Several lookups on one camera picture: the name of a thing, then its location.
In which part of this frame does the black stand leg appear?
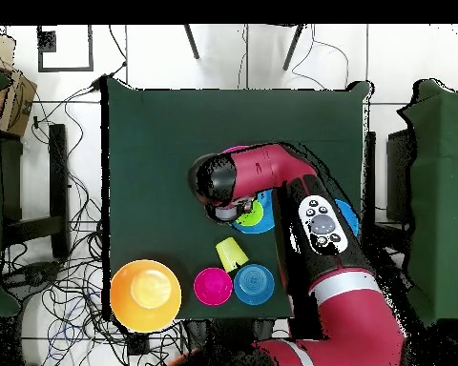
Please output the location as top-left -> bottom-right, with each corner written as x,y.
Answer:
182,24 -> 200,61
281,24 -> 306,72

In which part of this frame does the cardboard box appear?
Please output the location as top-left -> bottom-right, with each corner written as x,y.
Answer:
0,31 -> 38,138

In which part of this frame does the light green plastic cup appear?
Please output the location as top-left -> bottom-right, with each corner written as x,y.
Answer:
234,199 -> 266,227

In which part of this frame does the red plastic bowl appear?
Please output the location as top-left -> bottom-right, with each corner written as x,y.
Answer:
193,267 -> 234,307

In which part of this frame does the small blue plastic bowl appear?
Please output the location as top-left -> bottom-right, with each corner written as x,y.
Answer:
233,263 -> 276,306

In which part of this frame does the grey stand base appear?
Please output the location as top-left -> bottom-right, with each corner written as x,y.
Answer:
1,260 -> 62,302

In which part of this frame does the large blue plastic bowl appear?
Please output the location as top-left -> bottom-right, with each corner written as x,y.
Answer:
334,198 -> 361,238
230,188 -> 279,235

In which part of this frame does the orange plastic bowl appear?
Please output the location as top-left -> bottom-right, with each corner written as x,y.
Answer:
109,259 -> 183,334

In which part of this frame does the black box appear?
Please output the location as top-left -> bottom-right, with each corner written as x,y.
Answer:
385,129 -> 415,226

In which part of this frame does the black table frame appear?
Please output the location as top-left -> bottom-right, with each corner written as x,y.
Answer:
0,123 -> 71,260

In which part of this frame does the yellow plastic cup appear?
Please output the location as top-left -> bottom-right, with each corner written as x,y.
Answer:
215,236 -> 250,274

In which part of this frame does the dark green table cloth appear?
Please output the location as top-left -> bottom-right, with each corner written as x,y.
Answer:
105,77 -> 371,321

